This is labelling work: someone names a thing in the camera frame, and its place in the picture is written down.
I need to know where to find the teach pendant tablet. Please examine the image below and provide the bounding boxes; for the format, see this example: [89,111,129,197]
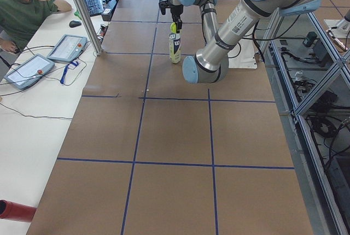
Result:
[47,34,88,63]
[4,54,55,90]

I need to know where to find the black computer mouse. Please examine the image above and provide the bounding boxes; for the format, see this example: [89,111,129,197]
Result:
[69,20,81,28]

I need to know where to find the aluminium frame post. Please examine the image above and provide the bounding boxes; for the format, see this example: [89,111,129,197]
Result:
[73,0,102,56]

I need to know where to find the far teach pendant tablet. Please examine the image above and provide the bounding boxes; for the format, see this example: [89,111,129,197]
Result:
[47,34,88,63]

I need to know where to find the yellow tennis ball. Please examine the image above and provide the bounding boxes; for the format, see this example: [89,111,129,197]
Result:
[170,22,177,33]

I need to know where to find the red cylinder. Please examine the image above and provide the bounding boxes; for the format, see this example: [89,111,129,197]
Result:
[1,199,37,222]

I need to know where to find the person in green shirt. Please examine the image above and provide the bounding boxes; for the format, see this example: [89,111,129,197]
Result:
[1,0,72,53]

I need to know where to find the black keyboard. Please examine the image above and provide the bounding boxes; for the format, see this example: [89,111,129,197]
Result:
[83,0,104,16]

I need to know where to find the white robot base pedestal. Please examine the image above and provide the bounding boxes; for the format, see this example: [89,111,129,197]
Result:
[227,39,258,69]

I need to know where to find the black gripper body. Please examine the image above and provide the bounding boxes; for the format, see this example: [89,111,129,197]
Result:
[170,4,183,22]

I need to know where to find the blue lanyard badge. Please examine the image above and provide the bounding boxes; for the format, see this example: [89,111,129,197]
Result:
[59,60,80,85]

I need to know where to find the near teach pendant tablet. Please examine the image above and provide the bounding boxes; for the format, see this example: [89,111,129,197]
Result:
[4,54,55,90]

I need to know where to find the clear tennis ball can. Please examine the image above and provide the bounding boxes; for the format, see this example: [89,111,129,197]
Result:
[168,33,181,64]

